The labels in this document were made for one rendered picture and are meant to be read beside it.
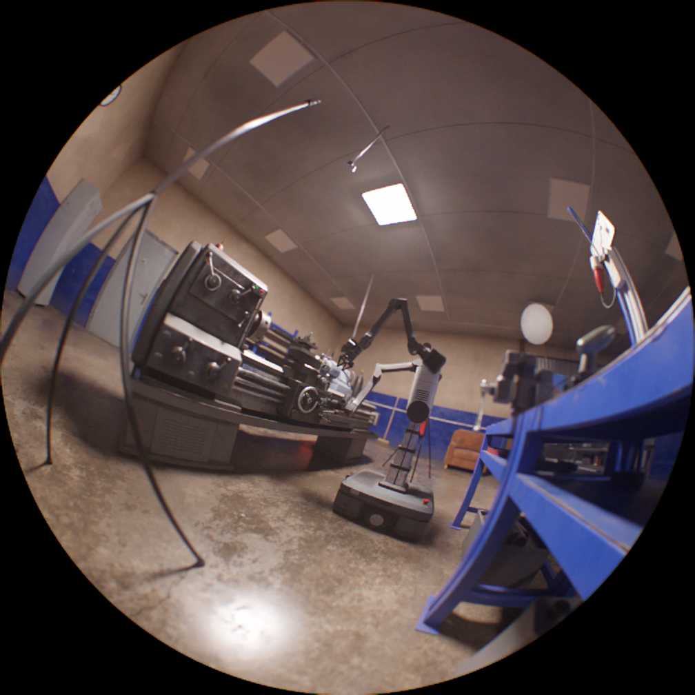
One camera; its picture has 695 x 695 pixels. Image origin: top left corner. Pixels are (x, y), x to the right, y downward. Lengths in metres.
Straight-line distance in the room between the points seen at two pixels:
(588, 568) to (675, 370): 0.19
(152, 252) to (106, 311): 1.40
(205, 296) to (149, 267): 3.39
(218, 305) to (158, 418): 0.75
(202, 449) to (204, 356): 0.62
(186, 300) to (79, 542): 1.23
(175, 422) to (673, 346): 1.54
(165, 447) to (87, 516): 0.71
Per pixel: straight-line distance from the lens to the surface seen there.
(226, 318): 1.35
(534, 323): 4.19
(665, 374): 0.25
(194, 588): 0.86
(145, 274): 4.58
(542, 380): 0.89
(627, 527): 0.34
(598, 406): 0.35
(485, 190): 2.96
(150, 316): 1.27
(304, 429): 1.75
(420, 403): 1.45
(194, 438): 1.42
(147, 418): 1.33
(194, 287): 1.29
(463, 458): 4.60
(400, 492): 1.52
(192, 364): 1.17
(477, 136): 2.72
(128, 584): 0.86
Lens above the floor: 0.75
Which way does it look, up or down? 15 degrees up
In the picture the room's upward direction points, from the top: 19 degrees clockwise
